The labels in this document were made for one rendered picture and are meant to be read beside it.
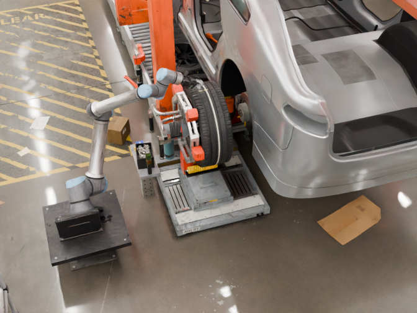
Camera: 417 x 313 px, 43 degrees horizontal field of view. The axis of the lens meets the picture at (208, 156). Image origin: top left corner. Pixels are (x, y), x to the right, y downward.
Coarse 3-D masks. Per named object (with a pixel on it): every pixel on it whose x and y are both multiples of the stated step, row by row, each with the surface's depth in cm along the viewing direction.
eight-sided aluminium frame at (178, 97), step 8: (176, 96) 410; (184, 96) 406; (184, 104) 398; (184, 112) 394; (176, 120) 442; (192, 136) 393; (184, 144) 442; (192, 144) 397; (184, 152) 434; (192, 160) 407
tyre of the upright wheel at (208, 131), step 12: (204, 84) 408; (216, 84) 407; (192, 96) 397; (204, 96) 397; (216, 96) 398; (204, 108) 393; (216, 108) 394; (204, 120) 390; (228, 120) 395; (204, 132) 390; (216, 132) 393; (228, 132) 396; (204, 144) 394; (216, 144) 397; (228, 144) 400; (204, 156) 402; (216, 156) 406; (228, 156) 410
